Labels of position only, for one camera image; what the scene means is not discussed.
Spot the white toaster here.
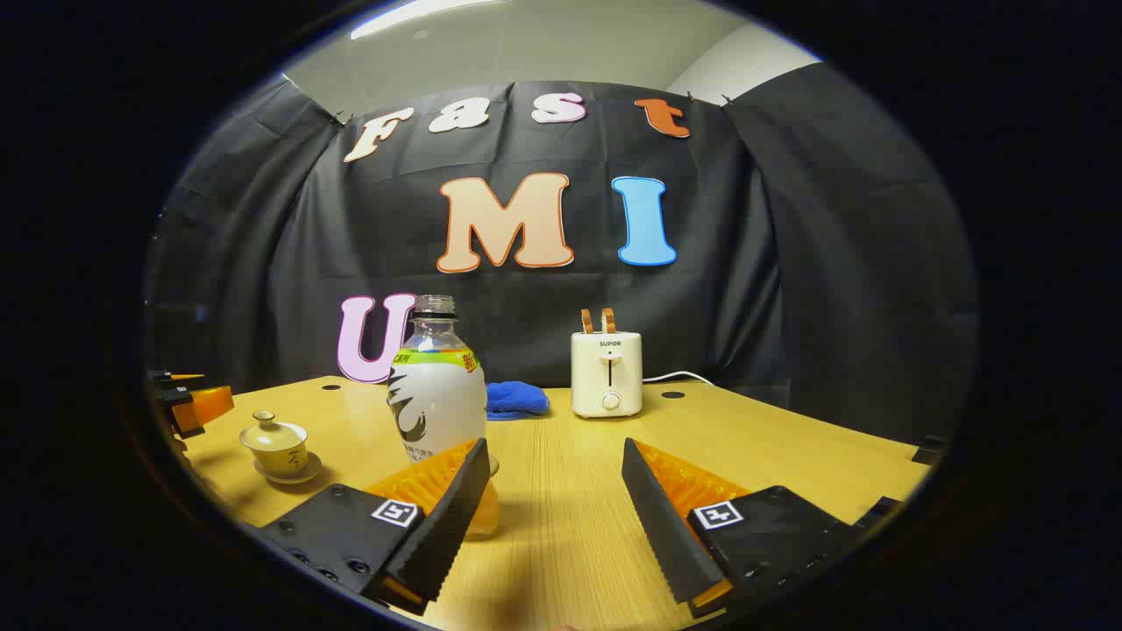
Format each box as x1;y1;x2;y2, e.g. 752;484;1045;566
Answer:
571;330;643;419

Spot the cream ceramic teacup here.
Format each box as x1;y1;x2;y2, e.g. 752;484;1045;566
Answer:
242;428;309;479

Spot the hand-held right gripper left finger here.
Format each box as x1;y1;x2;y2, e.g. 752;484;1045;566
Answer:
254;437;493;616

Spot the clear water bottle white label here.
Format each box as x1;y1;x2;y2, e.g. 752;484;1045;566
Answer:
387;295;502;540

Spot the cream ceramic saucer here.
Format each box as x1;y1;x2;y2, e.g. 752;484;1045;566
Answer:
252;451;323;486

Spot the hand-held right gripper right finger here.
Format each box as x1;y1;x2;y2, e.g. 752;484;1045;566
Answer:
621;436;904;620

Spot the blue towel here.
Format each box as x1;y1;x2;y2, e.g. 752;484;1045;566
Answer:
485;381;551;422

